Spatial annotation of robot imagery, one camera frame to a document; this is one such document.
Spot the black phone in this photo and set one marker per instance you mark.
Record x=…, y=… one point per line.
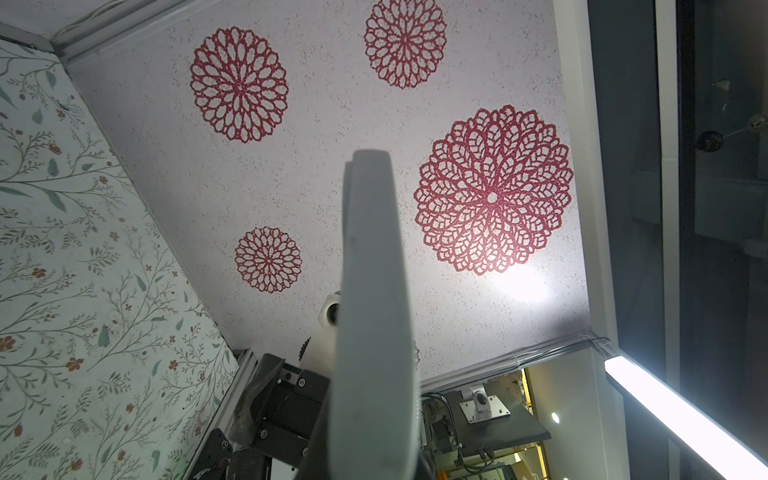
x=373, y=413

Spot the outside camera mount stand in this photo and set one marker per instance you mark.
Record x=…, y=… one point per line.
x=478, y=406

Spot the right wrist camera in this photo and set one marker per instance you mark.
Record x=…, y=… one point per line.
x=318, y=353

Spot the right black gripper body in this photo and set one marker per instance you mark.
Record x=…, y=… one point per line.
x=262, y=428

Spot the ceiling strip light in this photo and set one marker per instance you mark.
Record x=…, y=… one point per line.
x=728, y=456

